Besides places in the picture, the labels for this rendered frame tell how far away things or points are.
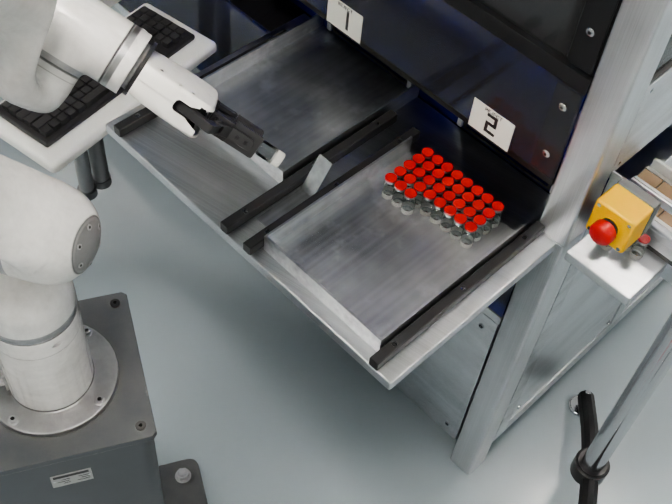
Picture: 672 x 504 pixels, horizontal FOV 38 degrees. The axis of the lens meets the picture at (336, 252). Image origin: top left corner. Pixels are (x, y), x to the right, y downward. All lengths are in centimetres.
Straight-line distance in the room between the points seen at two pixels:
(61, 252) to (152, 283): 152
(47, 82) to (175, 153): 55
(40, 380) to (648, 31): 92
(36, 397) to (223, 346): 114
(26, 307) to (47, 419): 24
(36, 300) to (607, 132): 82
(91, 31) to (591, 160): 75
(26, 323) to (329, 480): 122
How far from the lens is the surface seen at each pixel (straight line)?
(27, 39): 110
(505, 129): 161
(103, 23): 121
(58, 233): 112
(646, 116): 157
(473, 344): 202
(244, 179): 168
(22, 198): 108
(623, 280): 166
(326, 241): 160
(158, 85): 120
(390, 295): 155
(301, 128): 176
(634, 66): 140
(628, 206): 156
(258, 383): 246
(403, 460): 239
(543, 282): 175
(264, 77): 185
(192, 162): 171
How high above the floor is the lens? 214
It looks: 52 degrees down
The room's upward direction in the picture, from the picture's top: 7 degrees clockwise
